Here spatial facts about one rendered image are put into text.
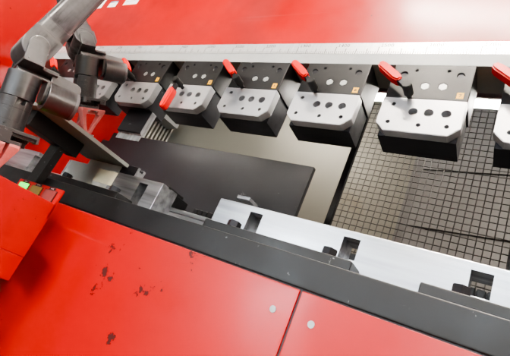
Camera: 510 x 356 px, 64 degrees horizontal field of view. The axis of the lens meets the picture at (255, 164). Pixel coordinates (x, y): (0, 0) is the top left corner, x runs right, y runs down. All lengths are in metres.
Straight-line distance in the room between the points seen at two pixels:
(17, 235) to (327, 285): 0.54
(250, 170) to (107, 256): 0.87
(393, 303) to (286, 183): 0.97
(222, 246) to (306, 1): 0.73
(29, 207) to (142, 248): 0.21
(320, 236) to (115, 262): 0.38
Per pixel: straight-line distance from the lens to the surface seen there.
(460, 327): 0.56
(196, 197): 1.64
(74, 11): 0.94
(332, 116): 0.86
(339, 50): 0.99
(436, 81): 0.87
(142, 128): 1.20
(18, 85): 0.84
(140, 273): 0.76
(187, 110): 1.08
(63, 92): 0.86
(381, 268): 0.71
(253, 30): 1.17
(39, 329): 0.89
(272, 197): 1.47
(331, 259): 0.67
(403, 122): 0.82
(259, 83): 1.01
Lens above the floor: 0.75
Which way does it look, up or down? 21 degrees up
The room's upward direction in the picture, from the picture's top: 25 degrees clockwise
